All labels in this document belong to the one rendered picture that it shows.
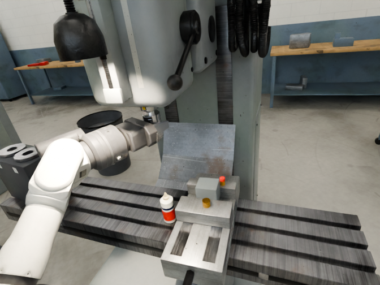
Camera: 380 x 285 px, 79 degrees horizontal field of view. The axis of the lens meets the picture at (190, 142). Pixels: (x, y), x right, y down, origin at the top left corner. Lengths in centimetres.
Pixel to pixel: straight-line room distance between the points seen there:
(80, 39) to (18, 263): 34
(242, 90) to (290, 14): 384
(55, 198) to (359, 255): 70
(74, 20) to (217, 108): 68
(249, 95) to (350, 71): 411
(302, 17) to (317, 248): 425
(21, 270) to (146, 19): 45
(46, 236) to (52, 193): 7
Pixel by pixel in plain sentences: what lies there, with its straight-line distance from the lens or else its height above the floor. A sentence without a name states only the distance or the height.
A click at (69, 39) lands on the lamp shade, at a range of 39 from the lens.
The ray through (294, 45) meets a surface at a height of 92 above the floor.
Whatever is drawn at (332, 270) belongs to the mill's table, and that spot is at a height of 91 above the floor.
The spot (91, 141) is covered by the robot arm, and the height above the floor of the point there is 127.
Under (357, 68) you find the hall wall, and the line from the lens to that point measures 497.
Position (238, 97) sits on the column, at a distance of 93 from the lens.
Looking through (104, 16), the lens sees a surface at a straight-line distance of 48.
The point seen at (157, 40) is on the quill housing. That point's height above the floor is 145.
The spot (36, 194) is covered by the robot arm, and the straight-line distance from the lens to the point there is 49.
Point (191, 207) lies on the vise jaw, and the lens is 66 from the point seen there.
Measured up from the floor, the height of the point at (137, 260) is 83.
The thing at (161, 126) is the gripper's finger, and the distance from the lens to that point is 61.
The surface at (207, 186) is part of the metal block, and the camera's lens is 66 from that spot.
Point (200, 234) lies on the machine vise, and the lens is 64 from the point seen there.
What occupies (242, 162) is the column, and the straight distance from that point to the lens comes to 105.
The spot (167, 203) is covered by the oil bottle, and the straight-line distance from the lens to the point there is 72.
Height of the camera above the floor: 148
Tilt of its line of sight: 28 degrees down
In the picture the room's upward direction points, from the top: 7 degrees counter-clockwise
